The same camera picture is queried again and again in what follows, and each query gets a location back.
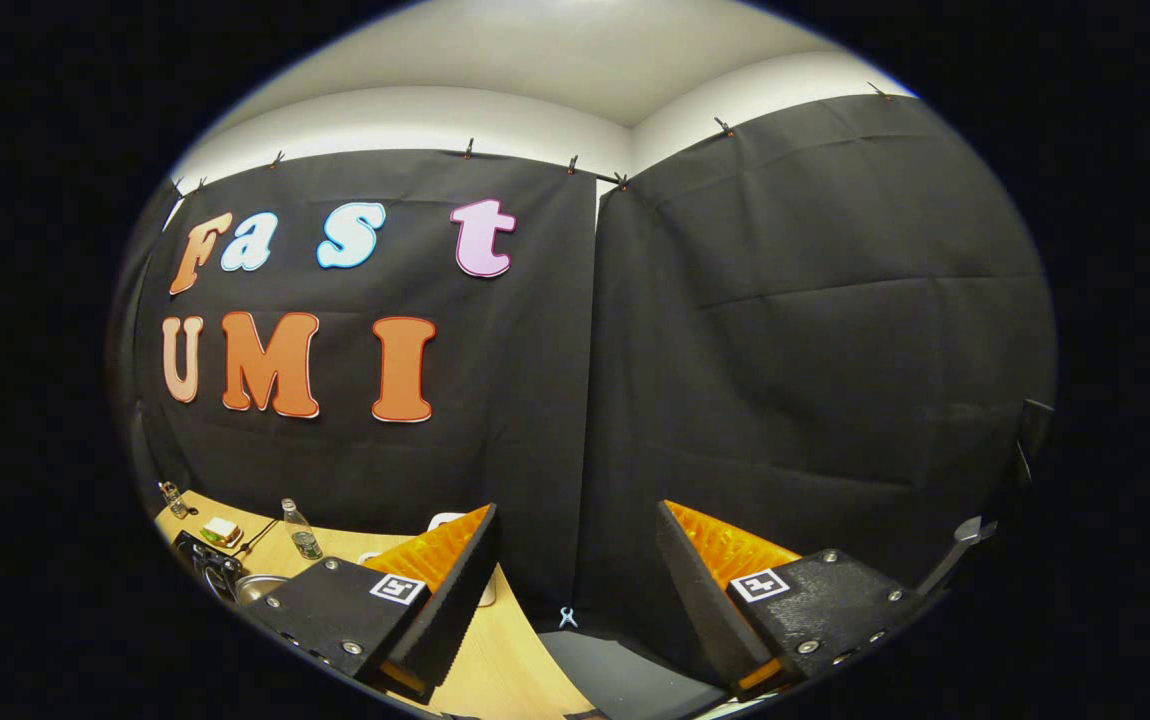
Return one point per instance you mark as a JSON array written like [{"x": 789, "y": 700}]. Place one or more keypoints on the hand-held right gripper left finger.
[{"x": 455, "y": 600}]

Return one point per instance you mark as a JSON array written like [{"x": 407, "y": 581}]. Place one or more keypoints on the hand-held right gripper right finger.
[{"x": 700, "y": 590}]

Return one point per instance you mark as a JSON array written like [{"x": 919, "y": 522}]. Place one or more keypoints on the black induction cooktop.
[{"x": 205, "y": 560}]

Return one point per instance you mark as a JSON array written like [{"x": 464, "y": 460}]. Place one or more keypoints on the white tapered appliance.
[{"x": 445, "y": 520}]

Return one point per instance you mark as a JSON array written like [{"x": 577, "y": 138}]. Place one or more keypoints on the pale blue cloth clip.
[{"x": 567, "y": 617}]

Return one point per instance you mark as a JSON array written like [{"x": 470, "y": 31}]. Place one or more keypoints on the clear plastic water bottle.
[{"x": 302, "y": 532}]

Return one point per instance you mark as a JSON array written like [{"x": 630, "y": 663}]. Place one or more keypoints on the small white plate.
[{"x": 222, "y": 541}]

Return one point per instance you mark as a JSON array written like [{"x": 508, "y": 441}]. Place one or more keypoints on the toast sandwich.
[{"x": 221, "y": 527}]

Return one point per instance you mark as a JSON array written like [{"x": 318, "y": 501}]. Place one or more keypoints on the row of black cloth clips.
[{"x": 724, "y": 127}]

